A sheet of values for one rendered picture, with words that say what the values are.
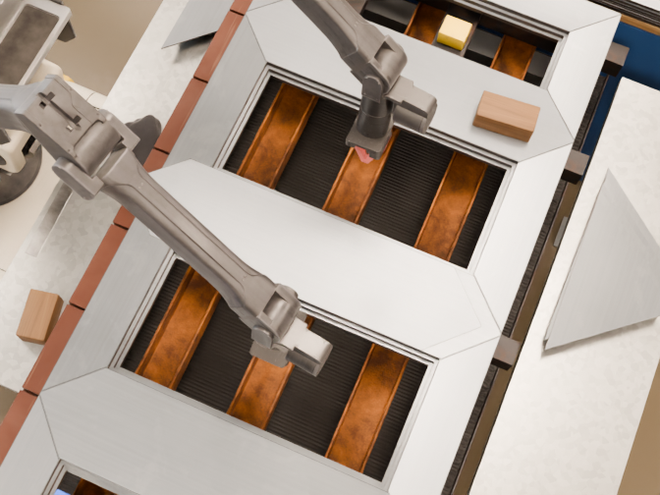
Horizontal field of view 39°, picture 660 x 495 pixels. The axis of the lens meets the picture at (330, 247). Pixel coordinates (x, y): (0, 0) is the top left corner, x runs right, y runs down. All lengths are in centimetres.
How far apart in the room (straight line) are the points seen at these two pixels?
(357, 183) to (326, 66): 27
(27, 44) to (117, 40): 123
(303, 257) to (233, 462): 41
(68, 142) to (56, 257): 79
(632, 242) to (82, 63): 179
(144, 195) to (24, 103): 20
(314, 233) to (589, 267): 56
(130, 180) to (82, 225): 76
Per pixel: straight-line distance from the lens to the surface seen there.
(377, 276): 182
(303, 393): 206
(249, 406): 193
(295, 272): 182
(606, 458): 194
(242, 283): 140
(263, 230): 185
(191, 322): 197
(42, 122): 130
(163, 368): 196
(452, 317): 182
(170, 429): 176
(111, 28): 311
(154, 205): 134
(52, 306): 198
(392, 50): 156
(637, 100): 221
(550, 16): 214
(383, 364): 195
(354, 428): 192
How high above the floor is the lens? 258
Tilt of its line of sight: 70 degrees down
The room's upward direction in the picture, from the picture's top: 6 degrees clockwise
